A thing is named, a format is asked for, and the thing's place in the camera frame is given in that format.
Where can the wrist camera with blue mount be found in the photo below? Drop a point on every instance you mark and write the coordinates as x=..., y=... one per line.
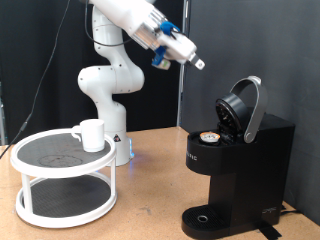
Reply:
x=161, y=60

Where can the white two-tier turntable stand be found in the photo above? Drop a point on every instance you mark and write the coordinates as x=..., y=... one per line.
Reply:
x=56, y=156

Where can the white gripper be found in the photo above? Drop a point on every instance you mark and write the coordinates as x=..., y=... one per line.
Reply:
x=178, y=48

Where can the vertical metal pole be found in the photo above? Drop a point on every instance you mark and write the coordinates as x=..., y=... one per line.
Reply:
x=180, y=100

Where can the orange-rimmed coffee pod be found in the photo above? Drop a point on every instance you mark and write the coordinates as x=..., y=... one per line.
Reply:
x=209, y=137

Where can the thin grey metal strut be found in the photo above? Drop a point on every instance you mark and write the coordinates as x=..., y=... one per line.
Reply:
x=2, y=126

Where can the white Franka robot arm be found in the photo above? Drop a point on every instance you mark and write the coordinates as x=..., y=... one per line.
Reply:
x=110, y=80

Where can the white ceramic mug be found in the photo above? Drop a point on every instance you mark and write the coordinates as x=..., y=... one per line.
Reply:
x=92, y=136

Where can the black Keurig coffee machine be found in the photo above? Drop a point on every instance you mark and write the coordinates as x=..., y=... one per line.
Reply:
x=250, y=183

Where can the grey partition panel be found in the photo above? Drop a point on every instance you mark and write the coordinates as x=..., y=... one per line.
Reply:
x=293, y=83

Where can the black backdrop curtain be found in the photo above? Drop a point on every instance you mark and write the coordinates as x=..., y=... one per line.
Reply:
x=20, y=50

